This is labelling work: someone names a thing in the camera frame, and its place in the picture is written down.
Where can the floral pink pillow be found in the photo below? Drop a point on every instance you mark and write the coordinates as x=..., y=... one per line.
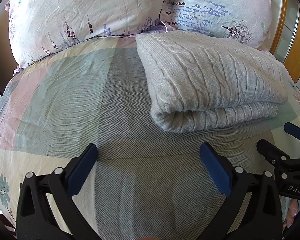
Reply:
x=77, y=12

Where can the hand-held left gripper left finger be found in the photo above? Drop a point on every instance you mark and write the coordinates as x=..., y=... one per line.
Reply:
x=82, y=171

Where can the floral pillow with tree print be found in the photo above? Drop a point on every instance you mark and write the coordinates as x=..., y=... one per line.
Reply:
x=215, y=7

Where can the pastel patchwork bed cover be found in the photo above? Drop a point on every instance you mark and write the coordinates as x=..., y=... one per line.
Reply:
x=77, y=100

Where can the person's right hand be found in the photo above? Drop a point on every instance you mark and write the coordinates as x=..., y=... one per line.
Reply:
x=293, y=211

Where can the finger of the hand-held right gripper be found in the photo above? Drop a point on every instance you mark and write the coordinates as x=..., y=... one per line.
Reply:
x=268, y=151
x=293, y=130

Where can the wooden cabinet with glass door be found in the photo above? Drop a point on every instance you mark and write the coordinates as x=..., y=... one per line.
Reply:
x=293, y=30

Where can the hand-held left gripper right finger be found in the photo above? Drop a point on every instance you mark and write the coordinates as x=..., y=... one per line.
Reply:
x=215, y=171

